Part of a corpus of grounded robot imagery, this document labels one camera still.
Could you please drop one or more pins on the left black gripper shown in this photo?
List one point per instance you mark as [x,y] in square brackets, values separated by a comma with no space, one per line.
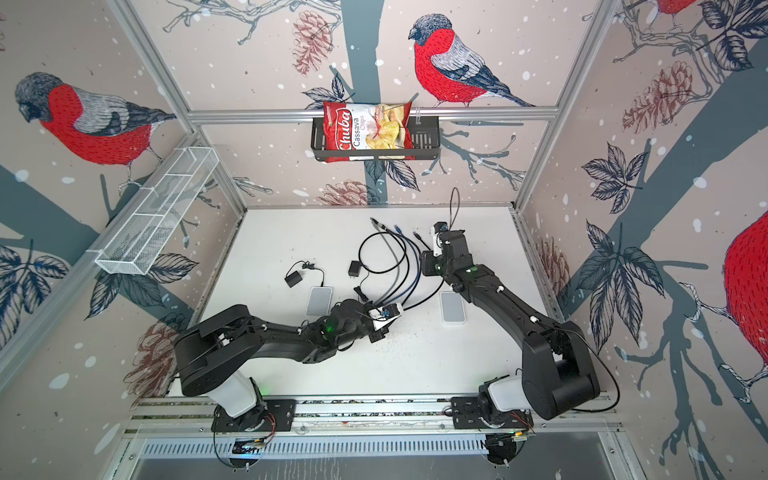
[379,334]

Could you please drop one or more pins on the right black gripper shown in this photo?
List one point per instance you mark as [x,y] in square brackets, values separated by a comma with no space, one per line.
[426,261]

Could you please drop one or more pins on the white network switch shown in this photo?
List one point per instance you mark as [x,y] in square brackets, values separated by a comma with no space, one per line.
[452,309]
[319,301]

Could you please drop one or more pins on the black power adapter with cord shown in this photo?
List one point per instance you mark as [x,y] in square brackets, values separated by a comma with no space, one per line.
[294,276]

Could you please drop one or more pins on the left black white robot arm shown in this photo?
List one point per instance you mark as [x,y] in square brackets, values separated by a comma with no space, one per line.
[210,355]

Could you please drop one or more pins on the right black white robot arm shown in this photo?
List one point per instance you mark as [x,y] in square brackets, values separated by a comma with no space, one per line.
[558,372]

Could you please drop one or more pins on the red cassava chips bag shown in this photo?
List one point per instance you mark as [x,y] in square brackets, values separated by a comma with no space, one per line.
[351,127]

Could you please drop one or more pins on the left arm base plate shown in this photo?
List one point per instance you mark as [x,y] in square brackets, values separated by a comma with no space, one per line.
[272,415]

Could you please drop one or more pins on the black wall basket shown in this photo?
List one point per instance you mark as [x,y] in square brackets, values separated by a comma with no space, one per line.
[425,136]

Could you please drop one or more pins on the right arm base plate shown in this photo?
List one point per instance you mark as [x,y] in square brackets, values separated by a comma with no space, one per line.
[478,412]

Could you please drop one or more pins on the aluminium mounting rail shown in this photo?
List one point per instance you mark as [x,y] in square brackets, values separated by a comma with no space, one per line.
[347,415]

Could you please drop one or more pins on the white wire mesh shelf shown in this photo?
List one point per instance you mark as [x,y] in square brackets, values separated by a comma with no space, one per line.
[162,204]

